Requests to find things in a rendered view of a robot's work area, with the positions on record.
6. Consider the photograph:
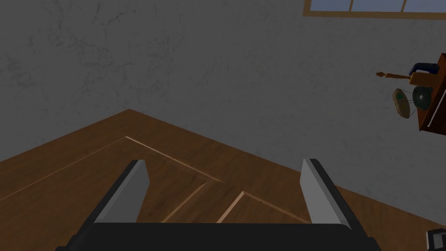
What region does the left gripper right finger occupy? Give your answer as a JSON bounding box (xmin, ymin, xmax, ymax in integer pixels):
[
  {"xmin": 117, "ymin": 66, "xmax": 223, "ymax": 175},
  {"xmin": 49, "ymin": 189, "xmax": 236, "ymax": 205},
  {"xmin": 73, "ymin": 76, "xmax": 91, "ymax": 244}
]
[{"xmin": 299, "ymin": 158, "xmax": 363, "ymax": 230}]

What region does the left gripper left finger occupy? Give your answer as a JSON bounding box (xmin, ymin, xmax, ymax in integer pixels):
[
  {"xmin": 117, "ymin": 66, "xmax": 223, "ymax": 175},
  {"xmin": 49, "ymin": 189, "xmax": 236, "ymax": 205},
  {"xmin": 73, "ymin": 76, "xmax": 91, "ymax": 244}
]
[{"xmin": 90, "ymin": 159, "xmax": 151, "ymax": 224}]

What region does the brown wooden shelf with ornaments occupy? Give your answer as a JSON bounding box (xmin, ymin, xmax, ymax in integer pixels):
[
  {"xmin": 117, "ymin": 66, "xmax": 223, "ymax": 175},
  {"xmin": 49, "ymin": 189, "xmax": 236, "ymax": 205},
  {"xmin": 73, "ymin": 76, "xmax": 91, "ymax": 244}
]
[{"xmin": 375, "ymin": 52, "xmax": 446, "ymax": 136}]

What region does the wooden framed window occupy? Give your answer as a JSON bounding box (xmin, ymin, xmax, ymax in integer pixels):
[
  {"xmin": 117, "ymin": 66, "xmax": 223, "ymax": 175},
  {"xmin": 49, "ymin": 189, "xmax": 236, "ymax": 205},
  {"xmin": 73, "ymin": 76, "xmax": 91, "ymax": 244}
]
[{"xmin": 302, "ymin": 0, "xmax": 446, "ymax": 20}]

